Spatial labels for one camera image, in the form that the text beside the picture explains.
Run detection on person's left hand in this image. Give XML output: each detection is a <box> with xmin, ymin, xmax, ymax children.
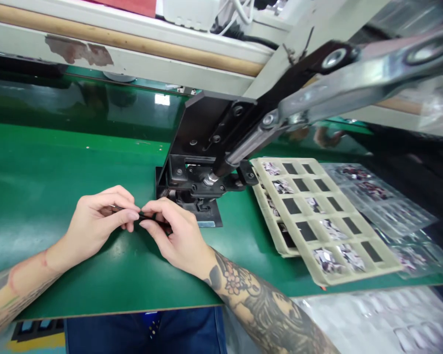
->
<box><xmin>45</xmin><ymin>185</ymin><xmax>141</xmax><ymax>276</ymax></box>

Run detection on person's legs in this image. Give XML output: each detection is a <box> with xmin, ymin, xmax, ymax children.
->
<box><xmin>63</xmin><ymin>305</ymin><xmax>228</xmax><ymax>354</ymax></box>

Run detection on clear plastic blister tray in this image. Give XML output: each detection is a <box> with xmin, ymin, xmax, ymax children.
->
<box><xmin>323</xmin><ymin>162</ymin><xmax>439</xmax><ymax>237</ymax></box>
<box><xmin>376</xmin><ymin>228</ymin><xmax>443</xmax><ymax>282</ymax></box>

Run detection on green work mat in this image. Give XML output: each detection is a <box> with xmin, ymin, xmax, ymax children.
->
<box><xmin>0</xmin><ymin>119</ymin><xmax>443</xmax><ymax>322</ymax></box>

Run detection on heaps of small shiny parts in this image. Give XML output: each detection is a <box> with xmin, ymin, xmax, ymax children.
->
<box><xmin>261</xmin><ymin>160</ymin><xmax>367</xmax><ymax>276</ymax></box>

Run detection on person's right hand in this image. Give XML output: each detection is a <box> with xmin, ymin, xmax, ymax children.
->
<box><xmin>139</xmin><ymin>196</ymin><xmax>218</xmax><ymax>280</ymax></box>

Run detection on white box with cables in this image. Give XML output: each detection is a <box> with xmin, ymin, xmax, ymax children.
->
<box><xmin>155</xmin><ymin>0</ymin><xmax>281</xmax><ymax>42</ymax></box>

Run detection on beige compartment tray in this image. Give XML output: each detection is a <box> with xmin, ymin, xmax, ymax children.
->
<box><xmin>250</xmin><ymin>157</ymin><xmax>404</xmax><ymax>287</ymax></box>
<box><xmin>275</xmin><ymin>220</ymin><xmax>302</xmax><ymax>259</ymax></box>

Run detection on pile of clear plastic trays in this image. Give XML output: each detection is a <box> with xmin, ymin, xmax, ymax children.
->
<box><xmin>293</xmin><ymin>284</ymin><xmax>443</xmax><ymax>354</ymax></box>

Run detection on white conveyor frame wooden rail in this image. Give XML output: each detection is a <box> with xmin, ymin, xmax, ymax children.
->
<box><xmin>0</xmin><ymin>0</ymin><xmax>443</xmax><ymax>130</ymax></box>

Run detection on black lever press machine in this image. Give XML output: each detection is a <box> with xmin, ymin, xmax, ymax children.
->
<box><xmin>155</xmin><ymin>22</ymin><xmax>443</xmax><ymax>230</ymax></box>

